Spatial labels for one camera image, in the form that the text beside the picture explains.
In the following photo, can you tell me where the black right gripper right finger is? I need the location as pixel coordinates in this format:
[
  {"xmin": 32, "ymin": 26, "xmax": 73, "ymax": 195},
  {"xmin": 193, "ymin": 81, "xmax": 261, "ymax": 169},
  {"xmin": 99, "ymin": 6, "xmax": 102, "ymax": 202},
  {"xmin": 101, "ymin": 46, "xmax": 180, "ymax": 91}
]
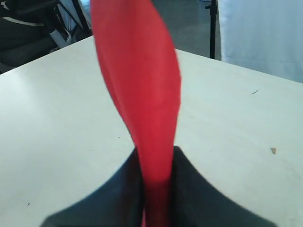
[{"xmin": 171, "ymin": 146, "xmax": 275, "ymax": 227}]

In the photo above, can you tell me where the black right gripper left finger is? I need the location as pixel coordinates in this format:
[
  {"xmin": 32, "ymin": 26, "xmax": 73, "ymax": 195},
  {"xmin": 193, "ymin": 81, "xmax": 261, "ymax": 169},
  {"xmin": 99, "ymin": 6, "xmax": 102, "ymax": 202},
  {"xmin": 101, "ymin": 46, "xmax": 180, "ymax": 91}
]
[{"xmin": 41, "ymin": 150, "xmax": 144, "ymax": 227}]

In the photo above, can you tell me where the red flag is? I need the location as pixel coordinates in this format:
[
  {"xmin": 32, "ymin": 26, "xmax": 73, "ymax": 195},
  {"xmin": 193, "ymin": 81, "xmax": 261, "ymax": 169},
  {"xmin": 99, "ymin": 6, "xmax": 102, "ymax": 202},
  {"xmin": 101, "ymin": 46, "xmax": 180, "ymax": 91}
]
[{"xmin": 90, "ymin": 0, "xmax": 181, "ymax": 227}]

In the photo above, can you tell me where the white backdrop cloth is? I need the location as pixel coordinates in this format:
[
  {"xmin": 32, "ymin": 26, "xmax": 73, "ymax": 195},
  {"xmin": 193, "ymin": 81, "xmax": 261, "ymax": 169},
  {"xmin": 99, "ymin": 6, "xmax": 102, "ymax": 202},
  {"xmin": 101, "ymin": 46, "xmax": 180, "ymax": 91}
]
[{"xmin": 218, "ymin": 0, "xmax": 303, "ymax": 83}]

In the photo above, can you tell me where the black backdrop stand pole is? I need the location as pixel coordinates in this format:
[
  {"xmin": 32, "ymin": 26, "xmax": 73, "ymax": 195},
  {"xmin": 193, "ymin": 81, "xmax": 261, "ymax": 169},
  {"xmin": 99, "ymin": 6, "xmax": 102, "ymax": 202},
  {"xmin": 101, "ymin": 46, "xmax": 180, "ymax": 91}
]
[{"xmin": 205, "ymin": 0, "xmax": 218, "ymax": 59}]

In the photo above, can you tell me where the dark equipment in background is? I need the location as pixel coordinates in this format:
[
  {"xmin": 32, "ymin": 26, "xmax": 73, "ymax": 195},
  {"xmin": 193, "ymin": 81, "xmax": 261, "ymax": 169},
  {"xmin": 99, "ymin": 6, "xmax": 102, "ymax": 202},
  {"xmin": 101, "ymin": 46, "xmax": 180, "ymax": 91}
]
[{"xmin": 0, "ymin": 0, "xmax": 92, "ymax": 73}]

